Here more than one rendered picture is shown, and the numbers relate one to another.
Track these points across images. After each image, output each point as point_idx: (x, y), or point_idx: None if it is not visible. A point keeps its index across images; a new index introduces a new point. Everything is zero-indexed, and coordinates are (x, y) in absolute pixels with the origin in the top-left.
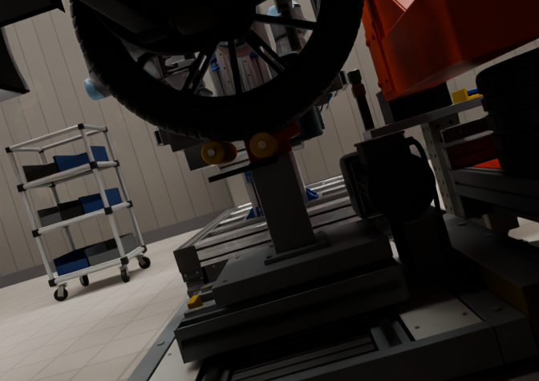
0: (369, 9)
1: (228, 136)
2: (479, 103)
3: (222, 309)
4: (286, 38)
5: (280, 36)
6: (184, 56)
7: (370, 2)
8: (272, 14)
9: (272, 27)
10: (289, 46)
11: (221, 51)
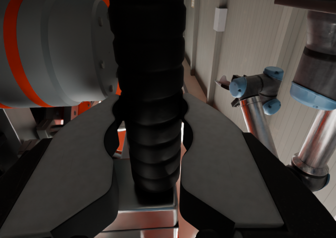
0: None
1: None
2: None
3: None
4: (314, 47)
5: (322, 57)
6: (135, 150)
7: None
8: (309, 96)
9: (329, 80)
10: (316, 29)
11: (22, 26)
